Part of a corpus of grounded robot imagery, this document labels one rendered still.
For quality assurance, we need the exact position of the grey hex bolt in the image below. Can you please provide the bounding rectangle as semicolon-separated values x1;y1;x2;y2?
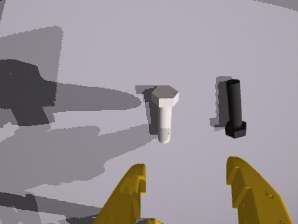
151;86;179;143

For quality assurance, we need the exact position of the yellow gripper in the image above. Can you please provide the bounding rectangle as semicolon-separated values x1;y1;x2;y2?
92;156;293;224

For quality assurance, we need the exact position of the black hex-head bolt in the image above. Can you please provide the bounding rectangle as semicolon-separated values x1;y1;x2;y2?
225;79;246;139

